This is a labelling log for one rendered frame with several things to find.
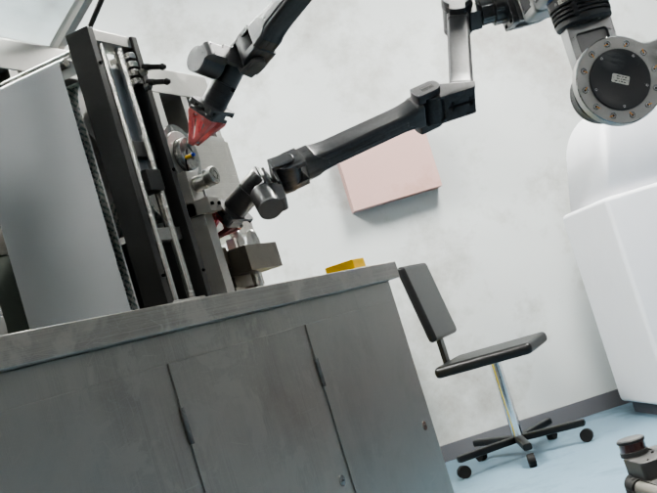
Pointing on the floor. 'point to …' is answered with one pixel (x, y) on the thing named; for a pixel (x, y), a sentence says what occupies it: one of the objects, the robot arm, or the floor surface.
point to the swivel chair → (409, 275)
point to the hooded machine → (619, 245)
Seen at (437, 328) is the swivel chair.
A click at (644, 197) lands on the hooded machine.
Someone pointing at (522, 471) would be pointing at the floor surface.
